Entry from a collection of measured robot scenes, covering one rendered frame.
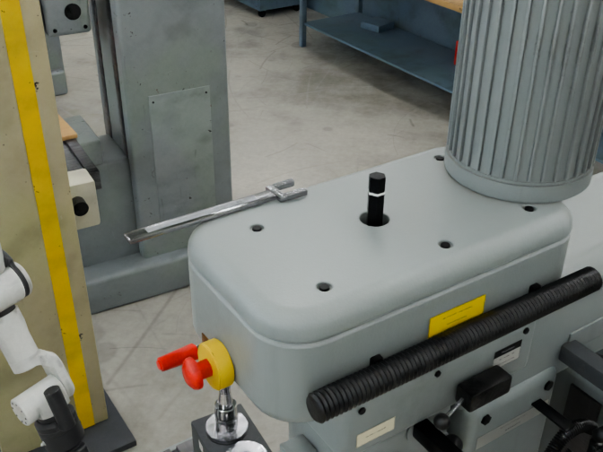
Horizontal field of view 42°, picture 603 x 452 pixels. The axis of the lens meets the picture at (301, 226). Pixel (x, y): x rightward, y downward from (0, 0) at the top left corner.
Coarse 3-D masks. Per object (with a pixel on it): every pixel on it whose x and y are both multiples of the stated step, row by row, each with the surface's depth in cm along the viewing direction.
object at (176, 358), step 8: (192, 344) 104; (176, 352) 102; (184, 352) 102; (192, 352) 103; (160, 360) 101; (168, 360) 101; (176, 360) 102; (184, 360) 102; (160, 368) 101; (168, 368) 102
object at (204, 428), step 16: (208, 416) 170; (240, 416) 168; (192, 432) 169; (208, 432) 164; (240, 432) 164; (256, 432) 166; (208, 448) 162; (224, 448) 162; (240, 448) 160; (256, 448) 160
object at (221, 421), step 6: (216, 414) 162; (234, 414) 162; (216, 420) 163; (222, 420) 162; (228, 420) 162; (234, 420) 163; (216, 426) 164; (222, 426) 163; (228, 426) 163; (234, 426) 164; (222, 432) 164; (228, 432) 164
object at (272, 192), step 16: (272, 192) 101; (288, 192) 101; (304, 192) 102; (208, 208) 98; (224, 208) 98; (240, 208) 98; (160, 224) 94; (176, 224) 94; (192, 224) 95; (128, 240) 91
